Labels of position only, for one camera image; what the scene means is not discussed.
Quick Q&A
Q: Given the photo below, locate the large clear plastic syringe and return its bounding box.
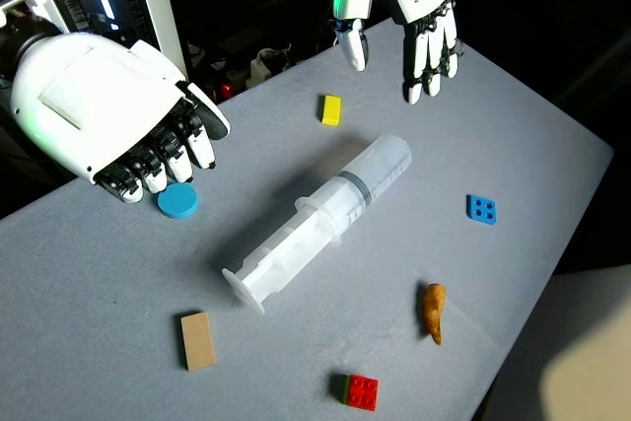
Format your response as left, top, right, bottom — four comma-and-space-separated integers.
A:
221, 134, 413, 316

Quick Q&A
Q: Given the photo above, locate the blue round disc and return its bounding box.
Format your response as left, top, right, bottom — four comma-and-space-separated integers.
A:
157, 182, 201, 220

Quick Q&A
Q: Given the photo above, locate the yellow rectangular block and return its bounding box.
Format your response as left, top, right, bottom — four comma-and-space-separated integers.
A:
319, 94, 343, 127

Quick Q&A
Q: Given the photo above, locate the white crumpled bag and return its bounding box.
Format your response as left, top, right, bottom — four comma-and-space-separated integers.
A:
245, 47, 293, 91

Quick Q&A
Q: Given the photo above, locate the grey table cloth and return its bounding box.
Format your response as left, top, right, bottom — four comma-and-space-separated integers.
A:
0, 19, 615, 421

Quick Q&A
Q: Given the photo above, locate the blue square four-hole block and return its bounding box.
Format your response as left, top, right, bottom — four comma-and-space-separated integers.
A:
465, 193, 498, 227

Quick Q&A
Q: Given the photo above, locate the plain wooden rectangular block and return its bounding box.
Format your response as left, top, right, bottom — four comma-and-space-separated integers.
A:
179, 311, 219, 373

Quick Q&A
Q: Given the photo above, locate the brown toy chicken wing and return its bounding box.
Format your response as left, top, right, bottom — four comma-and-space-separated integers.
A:
422, 283, 448, 346

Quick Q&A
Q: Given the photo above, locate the red toy building brick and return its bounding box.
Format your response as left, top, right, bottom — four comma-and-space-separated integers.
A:
345, 374, 381, 412

